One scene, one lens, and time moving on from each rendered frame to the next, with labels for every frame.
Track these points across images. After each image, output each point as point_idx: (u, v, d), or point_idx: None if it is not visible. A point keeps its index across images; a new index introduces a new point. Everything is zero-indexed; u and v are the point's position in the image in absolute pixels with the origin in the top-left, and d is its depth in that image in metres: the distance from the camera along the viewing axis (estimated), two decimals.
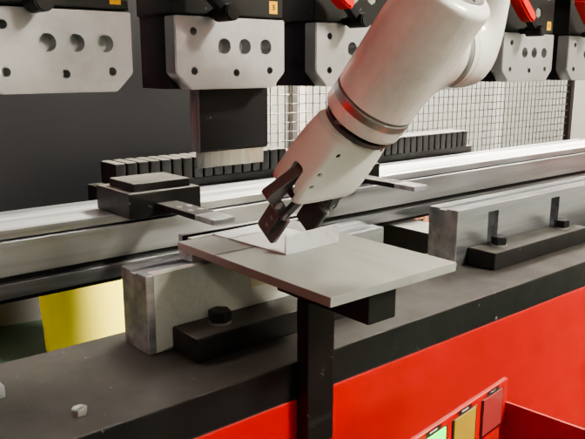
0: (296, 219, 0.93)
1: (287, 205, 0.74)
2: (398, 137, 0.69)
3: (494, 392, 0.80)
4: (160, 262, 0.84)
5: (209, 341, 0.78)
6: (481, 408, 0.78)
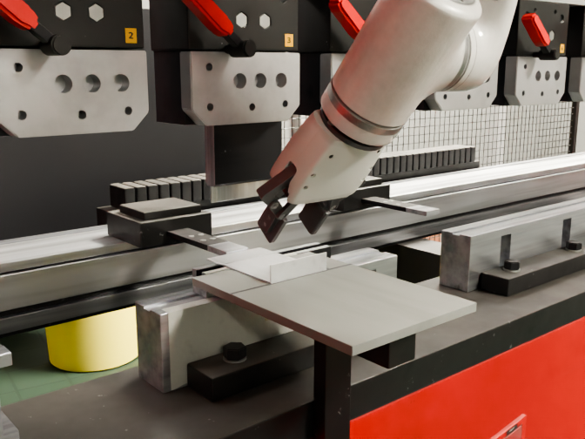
0: (310, 251, 0.92)
1: (284, 205, 0.74)
2: (392, 138, 0.68)
3: (513, 430, 0.79)
4: (174, 297, 0.82)
5: (225, 379, 0.77)
6: None
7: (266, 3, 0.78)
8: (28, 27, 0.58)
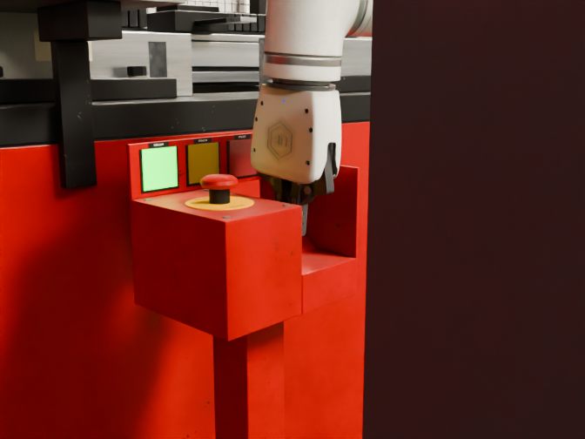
0: None
1: (312, 191, 0.78)
2: None
3: (244, 138, 0.86)
4: None
5: None
6: (227, 149, 0.84)
7: None
8: None
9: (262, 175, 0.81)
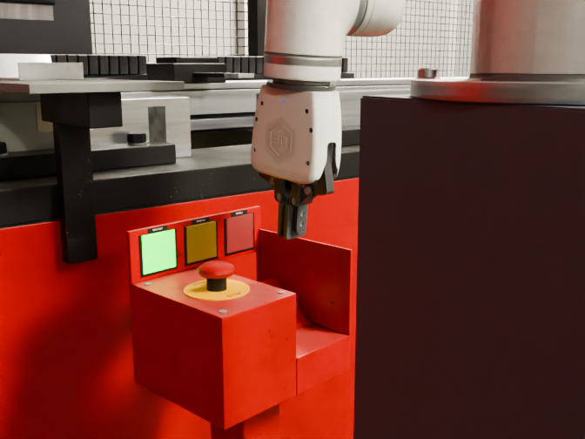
0: None
1: (312, 191, 0.78)
2: None
3: (240, 214, 0.88)
4: None
5: None
6: (224, 226, 0.86)
7: None
8: None
9: (262, 175, 0.81)
